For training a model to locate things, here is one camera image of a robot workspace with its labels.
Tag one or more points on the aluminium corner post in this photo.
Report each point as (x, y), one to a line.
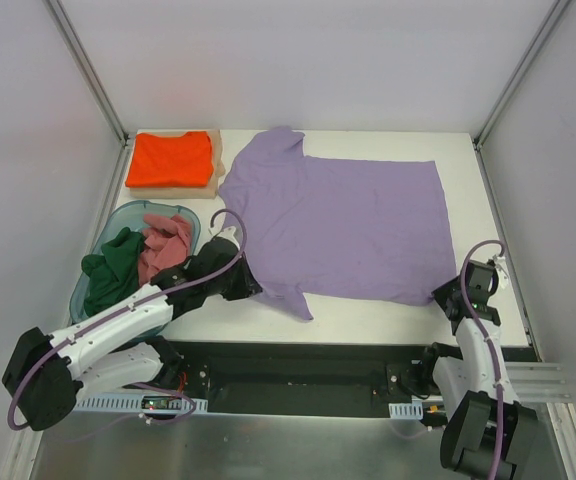
(545, 31)
(75, 46)

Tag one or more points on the right aluminium corner post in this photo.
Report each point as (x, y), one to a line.
(545, 31)

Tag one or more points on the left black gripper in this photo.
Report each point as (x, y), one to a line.
(241, 282)

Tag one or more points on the dark green t shirt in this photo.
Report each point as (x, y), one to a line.
(112, 273)

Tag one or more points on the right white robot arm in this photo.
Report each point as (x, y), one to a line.
(489, 433)

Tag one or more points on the folded beige t shirt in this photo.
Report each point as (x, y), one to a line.
(207, 192)

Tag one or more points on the white cable duct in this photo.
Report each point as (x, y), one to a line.
(412, 411)
(125, 403)

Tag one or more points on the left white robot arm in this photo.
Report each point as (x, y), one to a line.
(48, 374)

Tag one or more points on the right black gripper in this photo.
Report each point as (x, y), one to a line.
(447, 298)

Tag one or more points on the left white cable duct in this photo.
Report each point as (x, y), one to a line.
(125, 403)

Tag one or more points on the right white cable duct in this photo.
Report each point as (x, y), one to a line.
(412, 411)

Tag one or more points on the lilac purple t shirt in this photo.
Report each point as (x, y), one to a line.
(358, 229)

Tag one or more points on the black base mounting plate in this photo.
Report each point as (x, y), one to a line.
(357, 381)

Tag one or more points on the pink red t shirt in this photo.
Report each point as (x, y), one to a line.
(167, 242)

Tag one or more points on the left aluminium corner post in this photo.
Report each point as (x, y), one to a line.
(75, 46)

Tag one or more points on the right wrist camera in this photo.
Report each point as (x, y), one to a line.
(501, 277)

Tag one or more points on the folded orange t shirt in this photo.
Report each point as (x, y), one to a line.
(184, 161)

